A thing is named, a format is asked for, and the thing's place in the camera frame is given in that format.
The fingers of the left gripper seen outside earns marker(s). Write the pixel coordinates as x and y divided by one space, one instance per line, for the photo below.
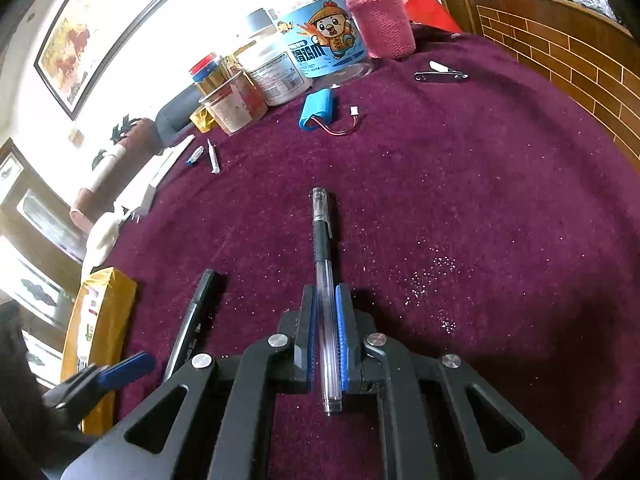
69 402

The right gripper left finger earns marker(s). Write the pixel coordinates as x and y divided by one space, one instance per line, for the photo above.
213 418

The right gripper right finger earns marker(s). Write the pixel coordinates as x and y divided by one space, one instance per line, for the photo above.
437 417

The yellow taped white tray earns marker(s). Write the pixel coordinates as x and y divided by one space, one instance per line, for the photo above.
99 320

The black marker pink cap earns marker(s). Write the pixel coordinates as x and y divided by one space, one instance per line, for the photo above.
190 327

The thin translucent gel pen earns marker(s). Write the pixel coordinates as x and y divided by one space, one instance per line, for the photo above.
329 341

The bagged round cakes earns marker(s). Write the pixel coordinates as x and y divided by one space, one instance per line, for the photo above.
101 241

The white power adapter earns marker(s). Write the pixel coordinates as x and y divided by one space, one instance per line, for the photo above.
143 209

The white papers stack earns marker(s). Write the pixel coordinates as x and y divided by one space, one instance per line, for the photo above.
152 173

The maroon velvet tablecloth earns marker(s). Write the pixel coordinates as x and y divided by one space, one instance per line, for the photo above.
493 217

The white pen refill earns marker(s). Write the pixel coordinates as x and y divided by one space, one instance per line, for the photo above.
214 162

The brown armchair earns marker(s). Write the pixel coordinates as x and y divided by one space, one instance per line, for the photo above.
136 141

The small blue white cap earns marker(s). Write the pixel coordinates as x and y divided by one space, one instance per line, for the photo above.
195 156

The black leather sofa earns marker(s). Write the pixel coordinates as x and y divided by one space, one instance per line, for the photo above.
174 116

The orange label plastic jar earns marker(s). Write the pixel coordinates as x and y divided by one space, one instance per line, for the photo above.
235 104

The blue battery pack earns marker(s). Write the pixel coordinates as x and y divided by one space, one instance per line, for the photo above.
317 110

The red lid jar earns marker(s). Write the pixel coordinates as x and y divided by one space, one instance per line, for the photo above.
211 72

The nail clipper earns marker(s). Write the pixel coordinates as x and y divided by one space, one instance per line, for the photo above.
439 72

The white label jar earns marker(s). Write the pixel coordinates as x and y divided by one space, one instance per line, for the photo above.
273 70

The wooden brick pattern cabinet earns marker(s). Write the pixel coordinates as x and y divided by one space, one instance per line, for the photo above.
588 56

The pink knitted thermos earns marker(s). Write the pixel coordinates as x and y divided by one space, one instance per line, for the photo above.
384 27

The red gift bag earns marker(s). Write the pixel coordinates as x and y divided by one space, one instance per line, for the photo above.
431 13

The blue cartoon snack jar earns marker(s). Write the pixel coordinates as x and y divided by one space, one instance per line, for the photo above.
324 40

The framed wall painting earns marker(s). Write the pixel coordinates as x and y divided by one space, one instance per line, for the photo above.
81 41

